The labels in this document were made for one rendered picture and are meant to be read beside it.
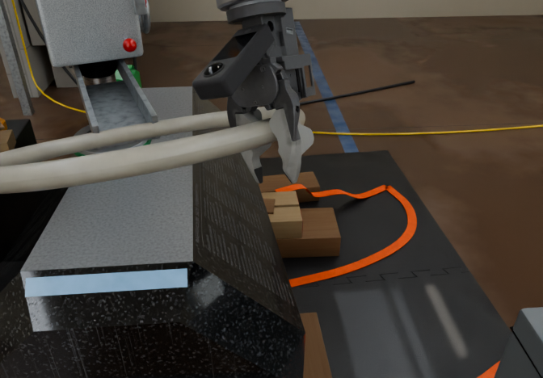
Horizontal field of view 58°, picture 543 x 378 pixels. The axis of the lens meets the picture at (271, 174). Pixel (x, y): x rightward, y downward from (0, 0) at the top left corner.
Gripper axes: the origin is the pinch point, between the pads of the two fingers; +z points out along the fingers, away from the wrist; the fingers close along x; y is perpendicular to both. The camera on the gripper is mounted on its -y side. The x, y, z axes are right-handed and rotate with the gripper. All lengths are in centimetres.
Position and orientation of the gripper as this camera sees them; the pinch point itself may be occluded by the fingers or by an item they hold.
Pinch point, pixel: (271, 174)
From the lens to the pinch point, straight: 60.4
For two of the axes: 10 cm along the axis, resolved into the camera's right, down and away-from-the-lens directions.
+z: 1.6, 9.7, 1.9
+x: -7.9, 0.1, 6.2
